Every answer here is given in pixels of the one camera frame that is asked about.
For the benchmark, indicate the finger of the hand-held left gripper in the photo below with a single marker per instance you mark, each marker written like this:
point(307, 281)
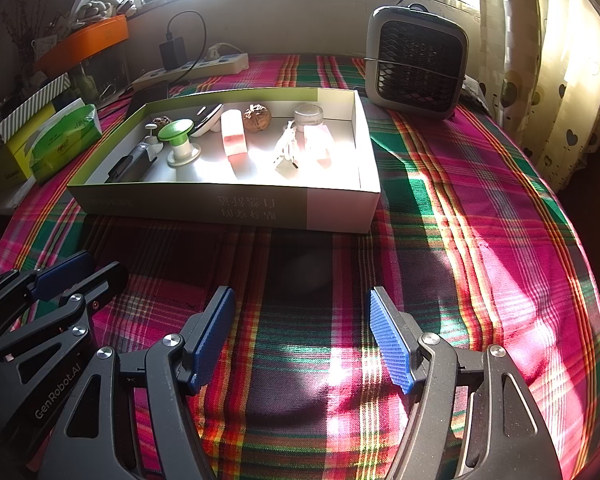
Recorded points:
point(107, 280)
point(62, 272)

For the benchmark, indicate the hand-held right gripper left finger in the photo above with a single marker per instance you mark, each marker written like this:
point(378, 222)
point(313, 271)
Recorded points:
point(212, 340)

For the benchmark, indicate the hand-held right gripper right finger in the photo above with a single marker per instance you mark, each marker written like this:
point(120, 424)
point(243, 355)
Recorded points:
point(390, 340)

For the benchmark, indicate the black rectangular device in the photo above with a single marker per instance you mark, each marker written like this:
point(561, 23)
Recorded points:
point(130, 162)

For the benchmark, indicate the white and green cardboard tray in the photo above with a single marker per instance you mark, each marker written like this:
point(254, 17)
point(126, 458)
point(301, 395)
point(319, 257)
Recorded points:
point(205, 207)

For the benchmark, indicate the small white knob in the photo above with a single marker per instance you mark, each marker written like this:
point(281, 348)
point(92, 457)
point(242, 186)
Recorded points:
point(151, 136)

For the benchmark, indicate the green mushroom-shaped knob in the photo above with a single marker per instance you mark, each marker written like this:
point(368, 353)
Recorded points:
point(176, 129)

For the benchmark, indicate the dark brown walnut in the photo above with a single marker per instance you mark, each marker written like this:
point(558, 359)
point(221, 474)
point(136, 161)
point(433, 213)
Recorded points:
point(162, 122)

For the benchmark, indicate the pink translucent block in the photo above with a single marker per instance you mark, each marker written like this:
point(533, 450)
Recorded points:
point(320, 142)
point(232, 137)

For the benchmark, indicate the black and white oval gadget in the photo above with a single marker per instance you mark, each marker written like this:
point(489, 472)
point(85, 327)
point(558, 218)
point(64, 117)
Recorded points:
point(207, 117)

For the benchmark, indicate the light brown walnut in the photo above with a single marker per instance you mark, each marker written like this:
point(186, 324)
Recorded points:
point(257, 119)

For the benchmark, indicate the yellow box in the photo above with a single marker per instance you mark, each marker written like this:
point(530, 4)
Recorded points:
point(15, 152)

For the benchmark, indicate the green tissue pack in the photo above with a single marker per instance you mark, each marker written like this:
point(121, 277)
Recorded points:
point(65, 140)

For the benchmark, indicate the plaid tablecloth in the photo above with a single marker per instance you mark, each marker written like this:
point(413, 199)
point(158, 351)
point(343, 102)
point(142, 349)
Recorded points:
point(430, 210)

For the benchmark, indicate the striped box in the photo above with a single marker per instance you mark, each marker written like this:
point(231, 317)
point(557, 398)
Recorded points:
point(35, 100)

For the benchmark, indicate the black phone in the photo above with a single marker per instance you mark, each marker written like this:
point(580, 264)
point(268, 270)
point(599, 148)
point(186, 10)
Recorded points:
point(147, 95)

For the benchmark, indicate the orange box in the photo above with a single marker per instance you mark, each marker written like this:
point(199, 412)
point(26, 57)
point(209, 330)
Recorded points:
point(85, 40)

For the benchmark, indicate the white power strip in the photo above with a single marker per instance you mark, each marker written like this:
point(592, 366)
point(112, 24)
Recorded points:
point(220, 64)

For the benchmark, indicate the white plug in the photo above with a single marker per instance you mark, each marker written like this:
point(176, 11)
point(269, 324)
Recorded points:
point(215, 51)

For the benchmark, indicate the pile of plastic bags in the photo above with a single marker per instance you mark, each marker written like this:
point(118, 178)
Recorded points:
point(100, 0)

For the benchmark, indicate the grey desktop fan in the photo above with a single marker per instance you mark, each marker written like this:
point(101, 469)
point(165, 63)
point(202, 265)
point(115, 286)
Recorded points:
point(415, 60)

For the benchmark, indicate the heart-patterned curtain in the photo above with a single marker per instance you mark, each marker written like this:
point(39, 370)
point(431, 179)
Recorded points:
point(555, 85)

